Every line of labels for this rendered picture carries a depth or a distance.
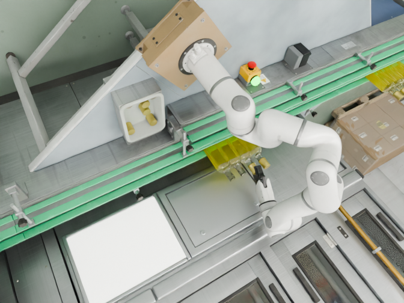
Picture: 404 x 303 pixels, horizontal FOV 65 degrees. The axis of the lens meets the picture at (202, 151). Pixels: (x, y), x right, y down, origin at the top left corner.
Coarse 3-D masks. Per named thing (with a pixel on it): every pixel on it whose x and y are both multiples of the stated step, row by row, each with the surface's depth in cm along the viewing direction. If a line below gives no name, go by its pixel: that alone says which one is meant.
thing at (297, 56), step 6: (288, 48) 152; (294, 48) 151; (300, 48) 152; (306, 48) 152; (288, 54) 154; (294, 54) 150; (300, 54) 149; (306, 54) 150; (288, 60) 155; (294, 60) 152; (300, 60) 151; (306, 60) 154; (294, 66) 153; (300, 66) 155
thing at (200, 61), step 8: (192, 48) 106; (200, 48) 104; (208, 48) 109; (192, 56) 104; (200, 56) 105; (208, 56) 106; (184, 64) 109; (192, 64) 107; (200, 64) 105; (208, 64) 104; (216, 64) 104; (192, 72) 109; (200, 72) 105; (208, 72) 103; (216, 72) 103; (224, 72) 103; (200, 80) 106; (208, 80) 103; (216, 80) 102; (208, 88) 104
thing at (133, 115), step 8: (152, 96) 116; (160, 96) 118; (128, 104) 113; (136, 104) 125; (152, 104) 130; (160, 104) 123; (120, 112) 114; (128, 112) 126; (136, 112) 129; (152, 112) 134; (160, 112) 128; (128, 120) 130; (136, 120) 133; (144, 120) 135; (160, 120) 133; (136, 128) 133; (144, 128) 133; (152, 128) 134; (160, 128) 134; (128, 136) 126; (136, 136) 131; (144, 136) 132
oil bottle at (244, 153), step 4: (232, 136) 146; (228, 140) 146; (232, 140) 145; (236, 140) 145; (240, 140) 145; (232, 144) 144; (236, 144) 144; (240, 144) 144; (244, 144) 144; (236, 148) 143; (240, 148) 143; (244, 148) 143; (240, 152) 142; (244, 152) 142; (248, 152) 142; (240, 156) 141; (244, 156) 141; (248, 156) 141; (244, 160) 141
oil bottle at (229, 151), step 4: (224, 140) 145; (220, 144) 143; (224, 144) 143; (228, 144) 144; (224, 148) 142; (228, 148) 142; (232, 148) 142; (224, 152) 141; (228, 152) 141; (232, 152) 141; (236, 152) 141; (228, 156) 140; (232, 156) 140; (236, 156) 140; (232, 160) 139; (236, 160) 139; (240, 160) 140; (232, 164) 139; (236, 164) 140
